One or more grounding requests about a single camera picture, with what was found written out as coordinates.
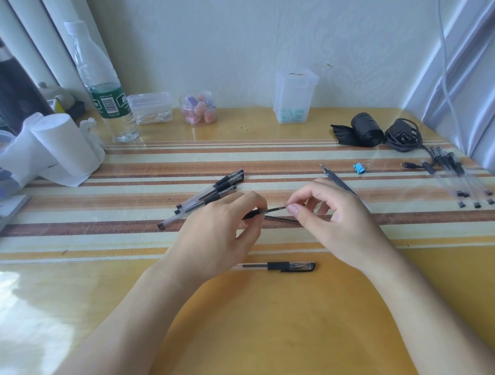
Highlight person's left hand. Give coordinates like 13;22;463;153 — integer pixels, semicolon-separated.
154;190;268;289

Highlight person's right hand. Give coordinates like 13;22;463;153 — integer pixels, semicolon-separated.
287;178;392;274

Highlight person's left forearm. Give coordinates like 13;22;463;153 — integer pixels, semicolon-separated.
54;263;218;375

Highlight person's right forearm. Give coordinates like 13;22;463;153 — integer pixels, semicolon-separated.
361;246;495;375

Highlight clear pen with black cap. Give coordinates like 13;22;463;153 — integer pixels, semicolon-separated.
176;169;245;210
231;261;316;273
157;185;237;229
174;179;233;215

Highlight bundle of dark pen refills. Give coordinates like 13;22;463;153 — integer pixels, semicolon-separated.
319;163;359;197

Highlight black garbage bag roll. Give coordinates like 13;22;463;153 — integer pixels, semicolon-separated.
330;112;384;148

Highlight clear lidded plastic box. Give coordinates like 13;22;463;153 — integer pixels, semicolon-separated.
273;69;320;124

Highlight striped table mat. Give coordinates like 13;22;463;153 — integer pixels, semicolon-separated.
0;139;495;265

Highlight clear jar of pastel erasers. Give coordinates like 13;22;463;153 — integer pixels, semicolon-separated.
179;90;218;127

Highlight clear cotton swab box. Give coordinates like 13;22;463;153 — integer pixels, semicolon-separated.
126;92;174;126

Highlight pile of empty pen barrels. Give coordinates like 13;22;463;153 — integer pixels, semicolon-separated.
421;146;495;209

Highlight plastic water bottle green label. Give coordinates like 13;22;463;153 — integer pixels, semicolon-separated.
63;20;141;144

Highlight white paper roll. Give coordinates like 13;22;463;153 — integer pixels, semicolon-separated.
29;112;106;188

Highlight pale window curtain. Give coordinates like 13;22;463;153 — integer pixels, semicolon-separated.
402;0;495;188

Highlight dark bag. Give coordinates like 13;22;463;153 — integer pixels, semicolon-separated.
0;39;56;137

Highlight white pleated curtain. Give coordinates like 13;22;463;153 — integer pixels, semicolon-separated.
0;0;113;105

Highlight black charger with coiled cable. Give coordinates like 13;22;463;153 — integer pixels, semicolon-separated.
383;118;431;152

